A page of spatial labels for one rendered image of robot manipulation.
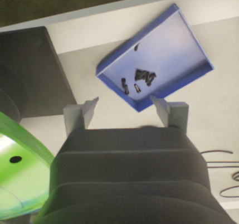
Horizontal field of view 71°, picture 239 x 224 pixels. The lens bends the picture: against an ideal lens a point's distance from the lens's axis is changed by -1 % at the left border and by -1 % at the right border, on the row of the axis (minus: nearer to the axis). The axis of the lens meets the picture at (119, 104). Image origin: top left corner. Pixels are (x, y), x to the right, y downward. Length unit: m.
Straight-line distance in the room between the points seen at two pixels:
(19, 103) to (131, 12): 0.20
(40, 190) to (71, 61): 0.16
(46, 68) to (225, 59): 0.25
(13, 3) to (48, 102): 1.06
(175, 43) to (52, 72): 0.17
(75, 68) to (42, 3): 1.00
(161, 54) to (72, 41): 0.12
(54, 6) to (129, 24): 1.02
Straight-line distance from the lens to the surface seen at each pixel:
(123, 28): 0.23
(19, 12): 1.32
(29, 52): 0.26
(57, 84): 0.28
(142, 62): 0.25
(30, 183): 0.19
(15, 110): 0.28
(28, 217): 0.92
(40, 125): 0.38
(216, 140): 0.45
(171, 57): 0.25
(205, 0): 0.24
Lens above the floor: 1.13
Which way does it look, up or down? 46 degrees down
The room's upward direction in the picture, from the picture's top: 180 degrees clockwise
